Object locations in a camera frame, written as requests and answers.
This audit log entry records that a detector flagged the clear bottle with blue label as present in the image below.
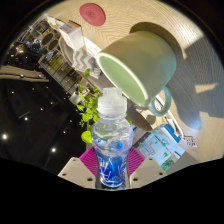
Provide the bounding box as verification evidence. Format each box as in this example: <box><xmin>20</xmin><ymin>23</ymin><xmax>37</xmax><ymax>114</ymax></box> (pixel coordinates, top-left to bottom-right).
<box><xmin>90</xmin><ymin>87</ymin><xmax>134</xmax><ymax>188</ymax></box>

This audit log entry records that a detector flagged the light green mug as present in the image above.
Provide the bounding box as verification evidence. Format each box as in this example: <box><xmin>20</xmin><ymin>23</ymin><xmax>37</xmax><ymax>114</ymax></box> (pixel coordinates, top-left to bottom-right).
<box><xmin>95</xmin><ymin>30</ymin><xmax>178</xmax><ymax>118</ymax></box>

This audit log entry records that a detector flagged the small blue and white box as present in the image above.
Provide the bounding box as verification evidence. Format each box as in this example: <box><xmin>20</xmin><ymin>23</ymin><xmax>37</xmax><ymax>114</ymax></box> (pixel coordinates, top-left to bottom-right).
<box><xmin>159</xmin><ymin>124</ymin><xmax>182</xmax><ymax>144</ymax></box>

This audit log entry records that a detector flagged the pill blister pack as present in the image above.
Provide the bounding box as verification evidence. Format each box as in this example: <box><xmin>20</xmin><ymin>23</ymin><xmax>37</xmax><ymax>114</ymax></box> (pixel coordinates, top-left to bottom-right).
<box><xmin>181</xmin><ymin>134</ymin><xmax>198</xmax><ymax>148</ymax></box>

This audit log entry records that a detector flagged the grey chevron pillow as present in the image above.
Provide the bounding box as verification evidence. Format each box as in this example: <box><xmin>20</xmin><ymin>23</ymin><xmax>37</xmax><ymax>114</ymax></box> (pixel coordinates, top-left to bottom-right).
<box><xmin>72</xmin><ymin>47</ymin><xmax>101</xmax><ymax>79</ymax></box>

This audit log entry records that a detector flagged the group of dining chairs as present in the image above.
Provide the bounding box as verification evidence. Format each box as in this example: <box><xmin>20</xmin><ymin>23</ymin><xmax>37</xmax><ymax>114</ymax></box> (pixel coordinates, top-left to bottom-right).
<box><xmin>18</xmin><ymin>19</ymin><xmax>69</xmax><ymax>56</ymax></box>

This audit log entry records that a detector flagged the flat round red coaster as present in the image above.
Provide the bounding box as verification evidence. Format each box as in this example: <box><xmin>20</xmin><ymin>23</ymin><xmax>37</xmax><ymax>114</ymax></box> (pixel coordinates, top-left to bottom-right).
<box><xmin>78</xmin><ymin>2</ymin><xmax>107</xmax><ymax>27</ymax></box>

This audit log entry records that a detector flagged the group of ceiling lights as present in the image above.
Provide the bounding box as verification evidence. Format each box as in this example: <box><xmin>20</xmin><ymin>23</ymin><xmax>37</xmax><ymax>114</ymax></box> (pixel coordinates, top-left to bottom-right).
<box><xmin>1</xmin><ymin>79</ymin><xmax>73</xmax><ymax>154</ymax></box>

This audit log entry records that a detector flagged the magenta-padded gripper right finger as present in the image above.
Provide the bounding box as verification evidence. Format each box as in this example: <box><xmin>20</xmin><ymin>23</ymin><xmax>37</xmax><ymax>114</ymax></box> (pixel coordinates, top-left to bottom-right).
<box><xmin>128</xmin><ymin>147</ymin><xmax>168</xmax><ymax>189</ymax></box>

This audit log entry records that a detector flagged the green potted plant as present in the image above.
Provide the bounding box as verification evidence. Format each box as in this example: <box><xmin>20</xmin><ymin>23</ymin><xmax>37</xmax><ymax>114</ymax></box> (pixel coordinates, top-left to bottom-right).
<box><xmin>76</xmin><ymin>68</ymin><xmax>134</xmax><ymax>145</ymax></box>

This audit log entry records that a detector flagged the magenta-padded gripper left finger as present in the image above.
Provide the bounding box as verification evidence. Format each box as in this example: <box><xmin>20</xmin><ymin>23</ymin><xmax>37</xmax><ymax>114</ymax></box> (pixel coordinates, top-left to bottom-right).
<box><xmin>58</xmin><ymin>147</ymin><xmax>98</xmax><ymax>189</ymax></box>

